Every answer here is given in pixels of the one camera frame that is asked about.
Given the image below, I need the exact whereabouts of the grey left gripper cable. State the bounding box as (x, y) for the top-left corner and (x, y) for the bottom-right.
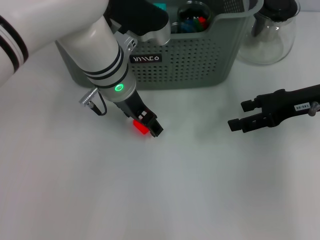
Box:
(78, 87), (108, 117)

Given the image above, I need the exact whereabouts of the glass teacup black holder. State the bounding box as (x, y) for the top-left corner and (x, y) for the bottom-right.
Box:
(170, 21), (186, 35)

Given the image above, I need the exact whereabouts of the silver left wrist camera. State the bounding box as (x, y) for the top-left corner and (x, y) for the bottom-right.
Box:
(107, 0), (172, 45)

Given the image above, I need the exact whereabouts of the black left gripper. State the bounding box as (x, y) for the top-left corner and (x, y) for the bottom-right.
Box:
(113, 90), (165, 139)

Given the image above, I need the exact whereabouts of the grey right gripper cable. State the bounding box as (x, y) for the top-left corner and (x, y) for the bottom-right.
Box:
(307, 101), (320, 117)

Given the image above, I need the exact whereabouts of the red-orange sloped brick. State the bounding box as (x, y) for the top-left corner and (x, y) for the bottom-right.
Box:
(132, 119), (150, 136)

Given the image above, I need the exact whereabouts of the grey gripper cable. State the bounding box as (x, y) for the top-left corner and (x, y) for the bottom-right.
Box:
(307, 101), (320, 117)
(78, 87), (108, 117)

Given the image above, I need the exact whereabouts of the glass jar with coloured pieces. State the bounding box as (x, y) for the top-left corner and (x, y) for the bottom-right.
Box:
(176, 1), (214, 33)

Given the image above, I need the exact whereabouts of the glass carafe black lid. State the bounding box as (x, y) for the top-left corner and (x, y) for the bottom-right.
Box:
(236, 0), (301, 65)

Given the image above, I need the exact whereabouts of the grey perforated storage bin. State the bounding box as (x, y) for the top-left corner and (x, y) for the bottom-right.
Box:
(54, 0), (265, 90)

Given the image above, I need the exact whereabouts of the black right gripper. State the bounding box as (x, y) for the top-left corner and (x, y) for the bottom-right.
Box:
(227, 84), (320, 134)

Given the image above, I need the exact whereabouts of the blue square brick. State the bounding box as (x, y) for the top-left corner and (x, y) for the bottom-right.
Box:
(181, 21), (195, 33)

